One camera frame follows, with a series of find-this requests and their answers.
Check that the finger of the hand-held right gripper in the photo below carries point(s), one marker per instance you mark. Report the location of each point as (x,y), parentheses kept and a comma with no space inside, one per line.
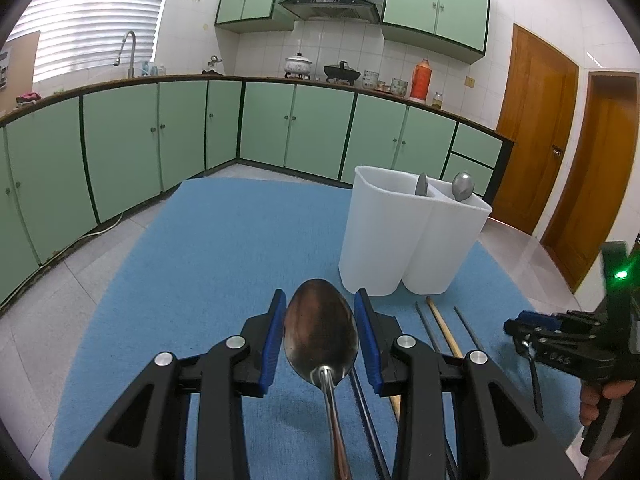
(537,319)
(550,336)

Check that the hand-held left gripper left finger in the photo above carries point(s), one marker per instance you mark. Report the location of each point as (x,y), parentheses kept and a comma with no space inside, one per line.
(274,340)

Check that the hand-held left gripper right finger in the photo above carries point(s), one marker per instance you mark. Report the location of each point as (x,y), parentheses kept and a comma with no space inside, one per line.
(367,345)

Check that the large metal spoon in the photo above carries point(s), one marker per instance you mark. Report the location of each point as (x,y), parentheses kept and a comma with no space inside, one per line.
(320,325)

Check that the black chopstick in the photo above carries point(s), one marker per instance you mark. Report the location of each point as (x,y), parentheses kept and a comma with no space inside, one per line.
(465,325)
(536,385)

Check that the grey metal chopstick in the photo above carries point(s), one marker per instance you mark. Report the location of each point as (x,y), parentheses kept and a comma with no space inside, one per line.
(367,425)
(426,322)

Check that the wooden chopstick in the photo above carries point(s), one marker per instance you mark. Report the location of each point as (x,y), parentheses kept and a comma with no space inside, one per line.
(395,405)
(440,322)

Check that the white utensil holder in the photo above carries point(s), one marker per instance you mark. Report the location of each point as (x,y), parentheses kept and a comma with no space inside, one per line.
(380,240)

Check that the person's right hand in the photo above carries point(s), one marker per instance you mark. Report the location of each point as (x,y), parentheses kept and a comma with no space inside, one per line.
(589,405)

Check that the blue tablecloth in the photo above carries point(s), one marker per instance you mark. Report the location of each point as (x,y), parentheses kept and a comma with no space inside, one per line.
(210,270)

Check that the wooden door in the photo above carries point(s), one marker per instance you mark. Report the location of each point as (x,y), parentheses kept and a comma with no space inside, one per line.
(600,185)
(530,135)

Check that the glass jar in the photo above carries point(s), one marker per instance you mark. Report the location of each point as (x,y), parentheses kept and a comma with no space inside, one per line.
(438,101)

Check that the green base cabinets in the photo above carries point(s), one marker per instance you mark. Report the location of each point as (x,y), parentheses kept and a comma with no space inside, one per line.
(125,150)

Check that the small dish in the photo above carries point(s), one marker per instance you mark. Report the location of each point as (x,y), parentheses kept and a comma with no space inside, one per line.
(383,87)

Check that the orange thermos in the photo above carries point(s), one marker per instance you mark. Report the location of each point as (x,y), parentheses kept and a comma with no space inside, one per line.
(420,82)

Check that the stack of patterned bowls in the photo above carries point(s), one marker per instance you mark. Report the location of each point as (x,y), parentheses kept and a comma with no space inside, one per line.
(370,80)

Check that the black wok with lid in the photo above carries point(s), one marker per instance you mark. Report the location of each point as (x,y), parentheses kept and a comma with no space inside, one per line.
(342,74)

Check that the white pot with lid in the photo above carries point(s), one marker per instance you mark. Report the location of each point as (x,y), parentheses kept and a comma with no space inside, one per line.
(298,66)

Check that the bottles by sink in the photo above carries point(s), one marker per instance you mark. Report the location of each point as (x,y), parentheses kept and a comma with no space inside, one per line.
(152,69)

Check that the metal kitchen faucet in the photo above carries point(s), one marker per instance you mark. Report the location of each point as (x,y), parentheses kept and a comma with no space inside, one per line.
(132,60)

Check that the range hood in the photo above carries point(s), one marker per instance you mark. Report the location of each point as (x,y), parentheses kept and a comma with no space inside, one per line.
(325,9)

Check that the red cloth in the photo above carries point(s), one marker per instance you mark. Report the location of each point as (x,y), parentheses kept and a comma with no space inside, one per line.
(29,97)

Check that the white window blinds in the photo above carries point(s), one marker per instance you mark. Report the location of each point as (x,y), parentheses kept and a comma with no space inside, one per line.
(90,10)

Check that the green wall cabinets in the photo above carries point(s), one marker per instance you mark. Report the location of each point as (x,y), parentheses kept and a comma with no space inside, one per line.
(425,5)

